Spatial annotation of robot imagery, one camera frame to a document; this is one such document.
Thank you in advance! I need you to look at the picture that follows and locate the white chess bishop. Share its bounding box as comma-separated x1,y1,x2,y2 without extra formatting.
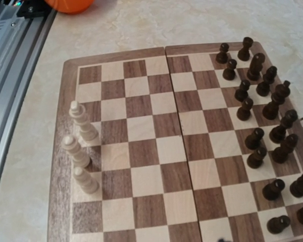
73,167,99,194

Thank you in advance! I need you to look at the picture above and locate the wooden chess board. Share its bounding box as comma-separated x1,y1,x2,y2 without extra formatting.
47,41,303,242

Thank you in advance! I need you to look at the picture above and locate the black chess pieces group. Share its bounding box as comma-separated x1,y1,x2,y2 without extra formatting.
215,37,303,234

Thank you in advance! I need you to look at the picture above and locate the white bowl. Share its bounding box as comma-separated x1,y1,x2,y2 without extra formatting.
45,0,94,15

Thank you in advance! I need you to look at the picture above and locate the front aluminium rail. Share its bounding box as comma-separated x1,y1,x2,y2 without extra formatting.
0,0,58,177

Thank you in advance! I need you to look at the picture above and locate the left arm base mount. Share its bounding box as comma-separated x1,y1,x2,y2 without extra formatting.
17,0,52,19

